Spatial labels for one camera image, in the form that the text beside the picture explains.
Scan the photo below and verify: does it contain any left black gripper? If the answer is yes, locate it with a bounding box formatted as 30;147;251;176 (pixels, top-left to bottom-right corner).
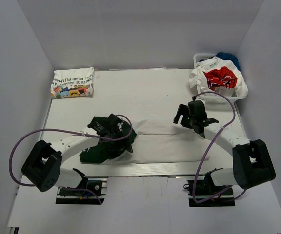
105;129;133;156

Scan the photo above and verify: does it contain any white green raglan t-shirt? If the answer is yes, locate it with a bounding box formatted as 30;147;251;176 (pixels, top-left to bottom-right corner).
80;119;209;165

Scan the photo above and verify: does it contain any white red print t-shirt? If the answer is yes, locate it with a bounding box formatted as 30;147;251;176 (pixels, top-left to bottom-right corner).
188;56;248;97

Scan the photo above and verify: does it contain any blue t-shirt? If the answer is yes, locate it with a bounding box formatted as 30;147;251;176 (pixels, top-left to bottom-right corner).
215;52;241;71

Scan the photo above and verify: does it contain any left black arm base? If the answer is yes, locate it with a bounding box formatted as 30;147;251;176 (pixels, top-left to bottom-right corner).
56;178;107;205

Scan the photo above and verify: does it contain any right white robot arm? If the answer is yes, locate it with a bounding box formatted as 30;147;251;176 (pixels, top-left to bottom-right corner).
173;100;276;195

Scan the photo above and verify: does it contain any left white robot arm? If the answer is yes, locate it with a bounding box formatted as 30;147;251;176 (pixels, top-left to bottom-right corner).
21;114;137;195

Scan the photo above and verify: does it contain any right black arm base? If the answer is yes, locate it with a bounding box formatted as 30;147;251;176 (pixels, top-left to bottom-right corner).
183;169;235;207

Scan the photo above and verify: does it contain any white plastic basket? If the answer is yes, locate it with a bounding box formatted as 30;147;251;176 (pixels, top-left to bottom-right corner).
193;53;245;103

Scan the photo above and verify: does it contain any folded white cartoon t-shirt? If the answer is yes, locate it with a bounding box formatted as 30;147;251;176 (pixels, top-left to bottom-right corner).
50;67;95;99

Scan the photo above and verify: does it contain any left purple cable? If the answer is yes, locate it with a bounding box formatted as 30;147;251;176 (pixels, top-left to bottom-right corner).
8;114;133;204

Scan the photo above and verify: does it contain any purple cable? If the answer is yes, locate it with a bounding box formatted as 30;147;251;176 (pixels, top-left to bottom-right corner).
8;114;133;204
191;92;246;203

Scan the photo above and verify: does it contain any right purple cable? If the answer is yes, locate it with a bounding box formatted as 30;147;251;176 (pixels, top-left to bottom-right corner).
191;92;246;203

